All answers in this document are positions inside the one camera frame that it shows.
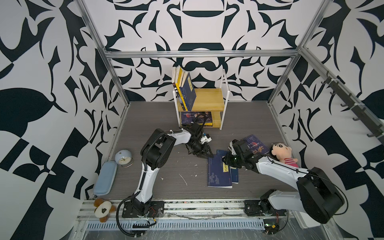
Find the wall hook rail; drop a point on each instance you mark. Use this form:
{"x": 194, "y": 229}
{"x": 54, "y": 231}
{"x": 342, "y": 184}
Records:
{"x": 351, "y": 102}

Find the wooden white-framed bookshelf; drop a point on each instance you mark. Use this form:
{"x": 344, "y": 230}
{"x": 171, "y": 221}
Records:
{"x": 214, "y": 101}

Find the cartoon boy plush doll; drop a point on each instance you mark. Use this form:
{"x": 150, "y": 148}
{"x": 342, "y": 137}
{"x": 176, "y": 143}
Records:
{"x": 283, "y": 154}

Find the purple book right side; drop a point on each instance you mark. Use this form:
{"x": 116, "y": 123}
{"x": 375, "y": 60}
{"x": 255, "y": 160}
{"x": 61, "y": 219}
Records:
{"x": 248, "y": 144}

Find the purple book with old man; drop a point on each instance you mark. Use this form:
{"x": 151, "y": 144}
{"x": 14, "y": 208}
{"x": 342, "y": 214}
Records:
{"x": 188, "y": 118}

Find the blue book front yellow label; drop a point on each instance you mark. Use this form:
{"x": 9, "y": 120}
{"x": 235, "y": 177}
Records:
{"x": 183, "y": 90}

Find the black book standing on shelf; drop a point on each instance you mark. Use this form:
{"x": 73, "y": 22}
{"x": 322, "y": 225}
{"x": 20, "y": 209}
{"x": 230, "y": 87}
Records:
{"x": 174, "y": 71}

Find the light blue pencil case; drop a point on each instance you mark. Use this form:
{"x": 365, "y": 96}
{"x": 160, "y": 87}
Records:
{"x": 106, "y": 178}

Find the blue book underneath tilted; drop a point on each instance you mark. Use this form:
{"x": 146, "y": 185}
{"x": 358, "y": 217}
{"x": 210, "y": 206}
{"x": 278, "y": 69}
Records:
{"x": 234, "y": 171}

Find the small blue book yellow label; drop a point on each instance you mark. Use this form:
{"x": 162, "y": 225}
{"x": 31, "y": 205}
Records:
{"x": 191, "y": 93}

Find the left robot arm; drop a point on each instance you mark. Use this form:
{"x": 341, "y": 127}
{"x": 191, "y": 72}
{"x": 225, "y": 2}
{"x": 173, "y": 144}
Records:
{"x": 155, "y": 154}

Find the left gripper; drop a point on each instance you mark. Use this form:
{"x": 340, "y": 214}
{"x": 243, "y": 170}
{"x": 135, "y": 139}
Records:
{"x": 203, "y": 153}

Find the white box on rail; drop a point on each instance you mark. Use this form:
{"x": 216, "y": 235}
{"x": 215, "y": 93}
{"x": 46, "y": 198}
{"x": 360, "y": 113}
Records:
{"x": 306, "y": 222}

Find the brown white plush toy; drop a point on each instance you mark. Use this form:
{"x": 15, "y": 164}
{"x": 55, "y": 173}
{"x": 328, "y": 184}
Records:
{"x": 103, "y": 209}

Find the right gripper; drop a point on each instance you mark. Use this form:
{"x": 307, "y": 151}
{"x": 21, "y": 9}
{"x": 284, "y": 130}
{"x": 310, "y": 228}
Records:
{"x": 226, "y": 160}

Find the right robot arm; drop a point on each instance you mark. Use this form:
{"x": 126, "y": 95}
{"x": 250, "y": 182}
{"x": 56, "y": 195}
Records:
{"x": 314, "y": 193}

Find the yellow cartoon cover book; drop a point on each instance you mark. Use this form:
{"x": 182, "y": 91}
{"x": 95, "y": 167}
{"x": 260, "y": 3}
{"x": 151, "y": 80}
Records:
{"x": 178, "y": 81}

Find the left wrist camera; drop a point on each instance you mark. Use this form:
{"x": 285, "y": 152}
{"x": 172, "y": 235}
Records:
{"x": 205, "y": 139}

